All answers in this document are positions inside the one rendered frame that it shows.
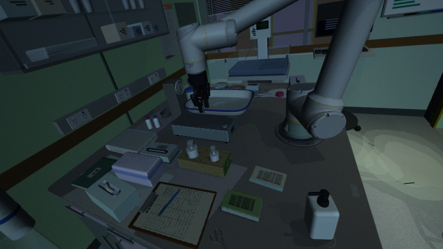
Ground lilac lidded box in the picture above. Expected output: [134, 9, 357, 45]
[111, 152, 166, 188]

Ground brown clipboard with form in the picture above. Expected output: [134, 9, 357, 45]
[128, 181, 218, 249]

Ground dark green book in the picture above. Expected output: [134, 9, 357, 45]
[71, 157, 117, 191]

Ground pale teal tissue box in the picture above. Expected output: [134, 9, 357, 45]
[85, 172, 143, 223]

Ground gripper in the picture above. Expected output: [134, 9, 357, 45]
[187, 70, 211, 114]

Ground glass-door wall cabinet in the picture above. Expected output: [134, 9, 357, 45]
[0, 0, 171, 76]

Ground white blue-rimmed scale tray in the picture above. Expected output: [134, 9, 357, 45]
[183, 89, 256, 117]

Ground black stool base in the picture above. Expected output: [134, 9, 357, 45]
[341, 110, 363, 133]

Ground black monitor screen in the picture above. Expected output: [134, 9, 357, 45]
[316, 2, 343, 38]

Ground small silver weight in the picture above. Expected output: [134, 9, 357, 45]
[208, 145, 221, 163]

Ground white cylinder blue band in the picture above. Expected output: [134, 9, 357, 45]
[0, 187, 36, 242]

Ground wooden weight case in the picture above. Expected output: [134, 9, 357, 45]
[177, 146, 233, 178]

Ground blue pen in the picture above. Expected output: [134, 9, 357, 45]
[157, 188, 182, 217]

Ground large silver weight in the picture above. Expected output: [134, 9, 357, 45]
[186, 139, 200, 160]

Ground white pump dispenser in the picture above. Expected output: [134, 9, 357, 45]
[304, 189, 340, 241]

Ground white infant warmer blue mattress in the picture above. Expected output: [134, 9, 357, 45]
[226, 0, 291, 84]

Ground green printed box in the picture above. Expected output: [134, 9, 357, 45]
[221, 189, 263, 222]

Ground grey infant scale body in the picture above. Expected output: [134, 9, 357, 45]
[162, 77, 240, 144]

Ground silver scissors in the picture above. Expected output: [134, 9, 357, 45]
[209, 227, 226, 247]

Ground grey wipes box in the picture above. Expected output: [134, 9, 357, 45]
[140, 141, 181, 164]

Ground grey flat box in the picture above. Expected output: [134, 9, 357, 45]
[105, 129, 159, 155]

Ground dark door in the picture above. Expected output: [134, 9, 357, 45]
[423, 71, 443, 129]

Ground grey wall socket rail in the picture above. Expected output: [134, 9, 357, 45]
[52, 67, 168, 136]

